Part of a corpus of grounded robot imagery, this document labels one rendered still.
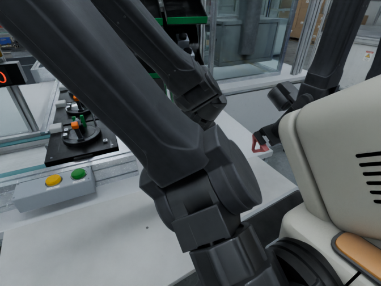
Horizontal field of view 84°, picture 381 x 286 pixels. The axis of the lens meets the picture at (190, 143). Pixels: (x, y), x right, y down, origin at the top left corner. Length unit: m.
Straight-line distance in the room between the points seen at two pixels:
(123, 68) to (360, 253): 0.26
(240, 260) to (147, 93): 0.16
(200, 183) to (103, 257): 0.50
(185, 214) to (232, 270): 0.07
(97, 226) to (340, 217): 0.63
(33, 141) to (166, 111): 0.90
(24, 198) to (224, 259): 0.65
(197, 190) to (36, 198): 0.62
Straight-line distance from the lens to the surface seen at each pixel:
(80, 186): 0.75
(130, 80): 0.17
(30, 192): 0.78
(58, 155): 0.87
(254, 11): 1.72
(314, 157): 0.25
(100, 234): 0.71
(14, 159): 1.04
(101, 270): 0.66
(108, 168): 0.80
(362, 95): 0.22
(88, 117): 1.07
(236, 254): 0.21
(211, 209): 0.21
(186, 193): 0.22
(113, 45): 0.19
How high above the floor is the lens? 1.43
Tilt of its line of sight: 35 degrees down
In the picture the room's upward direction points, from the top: straight up
